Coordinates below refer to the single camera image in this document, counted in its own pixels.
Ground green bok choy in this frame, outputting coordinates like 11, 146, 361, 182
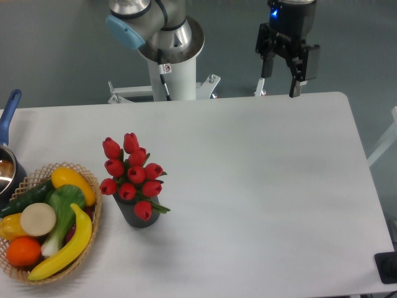
42, 184, 85, 258

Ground yellow bell pepper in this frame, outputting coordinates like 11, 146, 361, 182
1, 213, 28, 241

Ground dark grey ribbed vase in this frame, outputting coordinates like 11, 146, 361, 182
113, 194, 160, 228

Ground black device at edge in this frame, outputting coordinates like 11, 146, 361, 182
374, 251, 396, 284

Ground yellow banana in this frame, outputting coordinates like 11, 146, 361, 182
27, 203, 92, 281

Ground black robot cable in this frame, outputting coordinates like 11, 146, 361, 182
156, 48, 172, 102

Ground red tulip bouquet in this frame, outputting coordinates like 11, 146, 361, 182
100, 133, 171, 215

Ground orange fruit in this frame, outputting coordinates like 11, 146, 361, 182
6, 237, 41, 267

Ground beige round radish slice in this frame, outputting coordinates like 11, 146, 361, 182
20, 203, 56, 237

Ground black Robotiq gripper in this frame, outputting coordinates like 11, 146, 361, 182
256, 1, 320, 97

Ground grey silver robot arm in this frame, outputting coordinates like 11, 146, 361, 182
105, 1, 320, 101

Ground white frame at right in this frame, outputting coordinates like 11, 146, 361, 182
367, 106, 396, 167

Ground dark green cucumber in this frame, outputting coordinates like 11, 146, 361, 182
1, 180, 55, 219

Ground blue handled steel saucepan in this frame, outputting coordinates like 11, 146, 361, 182
1, 89, 27, 209

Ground dark red fruit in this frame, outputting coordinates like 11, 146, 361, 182
64, 206, 94, 245

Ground woven wicker basket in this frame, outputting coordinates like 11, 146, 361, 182
1, 162, 102, 285

